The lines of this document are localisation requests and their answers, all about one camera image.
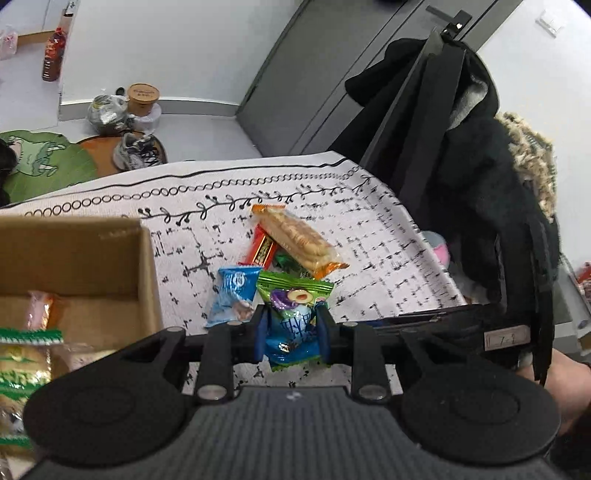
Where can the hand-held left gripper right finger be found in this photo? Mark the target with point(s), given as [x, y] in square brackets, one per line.
[323, 337]

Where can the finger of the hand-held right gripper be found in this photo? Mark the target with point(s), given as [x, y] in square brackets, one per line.
[425, 319]

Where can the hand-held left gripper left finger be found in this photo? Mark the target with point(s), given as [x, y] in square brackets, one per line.
[259, 334]

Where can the blue candy packet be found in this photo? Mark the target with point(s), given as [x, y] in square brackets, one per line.
[293, 337]

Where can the brown cardboard box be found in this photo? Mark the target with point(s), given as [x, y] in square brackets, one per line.
[92, 258]

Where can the pink sausage packet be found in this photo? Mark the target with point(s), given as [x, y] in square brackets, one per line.
[41, 309]

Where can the green-edged cake packet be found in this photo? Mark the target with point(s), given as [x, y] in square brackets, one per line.
[23, 360]

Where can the green white snack packet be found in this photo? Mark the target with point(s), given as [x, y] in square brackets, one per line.
[11, 429]

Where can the person's right forearm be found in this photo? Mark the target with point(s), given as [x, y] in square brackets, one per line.
[570, 392]

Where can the blue snack packet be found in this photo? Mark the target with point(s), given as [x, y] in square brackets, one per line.
[233, 295]

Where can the red brown candy bar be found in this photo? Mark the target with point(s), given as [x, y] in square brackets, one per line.
[261, 249]

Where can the orange cracker packet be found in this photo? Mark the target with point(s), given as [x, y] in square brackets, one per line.
[295, 237]

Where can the black white printed blanket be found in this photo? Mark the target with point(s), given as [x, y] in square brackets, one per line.
[360, 221]

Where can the black fleece jacket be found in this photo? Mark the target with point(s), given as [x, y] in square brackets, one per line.
[485, 207]

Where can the beige fuzzy scarf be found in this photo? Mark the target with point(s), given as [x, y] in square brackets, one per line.
[531, 157]

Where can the grey white sneaker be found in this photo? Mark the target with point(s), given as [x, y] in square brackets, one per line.
[136, 151]

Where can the clear plastic container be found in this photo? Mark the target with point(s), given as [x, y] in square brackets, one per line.
[150, 121]

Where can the round orange mat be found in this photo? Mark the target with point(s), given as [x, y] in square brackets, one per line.
[99, 154]

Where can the black coat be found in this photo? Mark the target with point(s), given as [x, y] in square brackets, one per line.
[392, 78]

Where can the grey door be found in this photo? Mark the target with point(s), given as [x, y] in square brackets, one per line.
[323, 69]

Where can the clear plastic bag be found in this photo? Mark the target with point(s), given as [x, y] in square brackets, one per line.
[107, 113]

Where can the green cartoon floor mat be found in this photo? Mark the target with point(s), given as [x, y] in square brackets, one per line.
[41, 161]

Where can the red oil bottle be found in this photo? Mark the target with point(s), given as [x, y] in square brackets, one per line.
[53, 57]

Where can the pack of water bottles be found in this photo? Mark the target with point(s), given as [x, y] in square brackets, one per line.
[7, 41]

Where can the black folded frame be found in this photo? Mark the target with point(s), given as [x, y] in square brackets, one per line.
[415, 120]

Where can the white light switch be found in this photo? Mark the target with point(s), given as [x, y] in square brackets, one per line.
[550, 21]

